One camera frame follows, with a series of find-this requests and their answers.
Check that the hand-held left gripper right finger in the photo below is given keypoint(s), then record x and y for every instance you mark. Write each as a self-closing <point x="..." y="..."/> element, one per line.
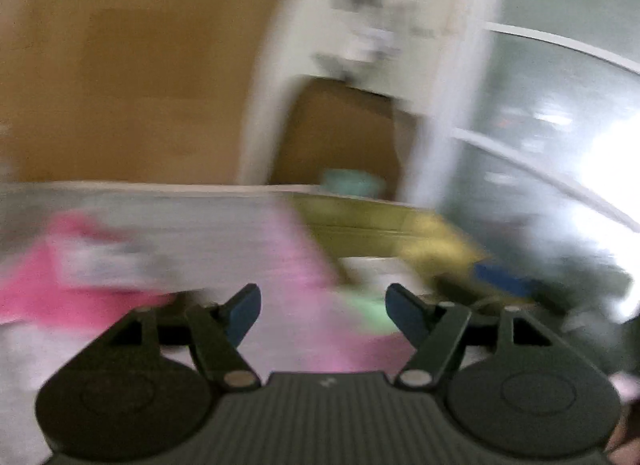
<point x="402" y="312"/>

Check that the large cardboard box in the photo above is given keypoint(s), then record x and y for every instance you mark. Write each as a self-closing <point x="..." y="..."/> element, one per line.
<point x="140" y="70"/>

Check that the blue cloth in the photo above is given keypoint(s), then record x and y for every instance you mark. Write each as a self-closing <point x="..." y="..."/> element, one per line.
<point x="505" y="281"/>

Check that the white wall charger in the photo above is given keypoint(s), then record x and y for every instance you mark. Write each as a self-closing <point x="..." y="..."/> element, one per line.
<point x="372" y="40"/>

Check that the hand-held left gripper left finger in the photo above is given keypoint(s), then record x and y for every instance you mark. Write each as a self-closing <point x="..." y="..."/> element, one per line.
<point x="243" y="312"/>

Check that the grey star-print bed sheet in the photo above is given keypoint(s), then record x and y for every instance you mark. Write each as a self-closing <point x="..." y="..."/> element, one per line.
<point x="210" y="245"/>

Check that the pink tin box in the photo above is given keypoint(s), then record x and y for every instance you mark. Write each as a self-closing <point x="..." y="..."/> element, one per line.
<point x="370" y="225"/>

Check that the white cloth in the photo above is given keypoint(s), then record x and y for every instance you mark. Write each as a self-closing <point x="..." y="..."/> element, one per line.
<point x="380" y="271"/>

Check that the glass window door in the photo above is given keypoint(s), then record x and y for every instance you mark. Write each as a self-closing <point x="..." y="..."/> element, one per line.
<point x="545" y="120"/>

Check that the pink cloth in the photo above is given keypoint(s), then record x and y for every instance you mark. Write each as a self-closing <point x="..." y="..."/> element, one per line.
<point x="35" y="285"/>

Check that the teal cup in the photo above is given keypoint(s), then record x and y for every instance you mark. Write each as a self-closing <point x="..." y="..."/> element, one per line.
<point x="352" y="182"/>

